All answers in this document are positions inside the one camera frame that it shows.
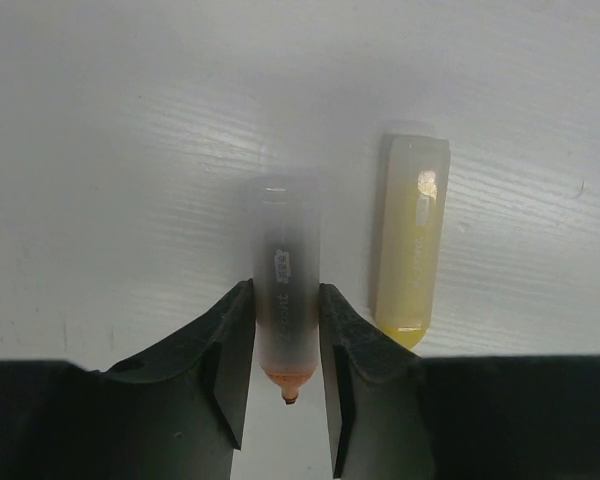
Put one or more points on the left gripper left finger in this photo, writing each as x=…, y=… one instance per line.
x=175, y=410

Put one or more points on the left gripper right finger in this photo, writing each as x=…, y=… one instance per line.
x=392, y=414

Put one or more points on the yellow pastel highlighter body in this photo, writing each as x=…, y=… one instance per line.
x=415, y=180

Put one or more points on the peach pastel highlighter body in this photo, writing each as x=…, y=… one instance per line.
x=284, y=225

